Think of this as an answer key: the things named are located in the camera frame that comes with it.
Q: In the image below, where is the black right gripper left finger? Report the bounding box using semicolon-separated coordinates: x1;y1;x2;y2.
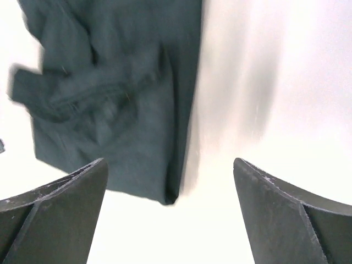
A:
1;158;108;264

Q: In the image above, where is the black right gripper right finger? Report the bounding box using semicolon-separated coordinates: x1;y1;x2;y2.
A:
233;158;351;264

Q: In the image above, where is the black t-shirt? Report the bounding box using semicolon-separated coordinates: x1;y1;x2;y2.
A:
10;1;202;205

